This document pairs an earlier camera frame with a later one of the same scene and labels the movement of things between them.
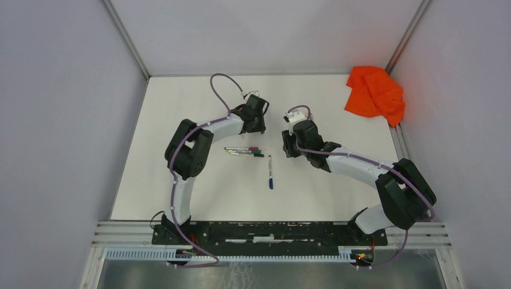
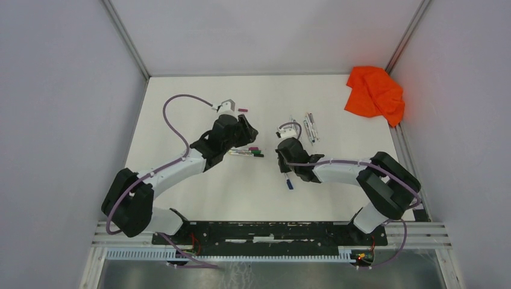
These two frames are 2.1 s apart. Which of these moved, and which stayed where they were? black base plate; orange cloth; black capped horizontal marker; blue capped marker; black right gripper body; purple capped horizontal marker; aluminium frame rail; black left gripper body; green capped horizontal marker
Moved: black left gripper body; blue capped marker; black right gripper body
Stayed: green capped horizontal marker; black base plate; orange cloth; aluminium frame rail; black capped horizontal marker; purple capped horizontal marker
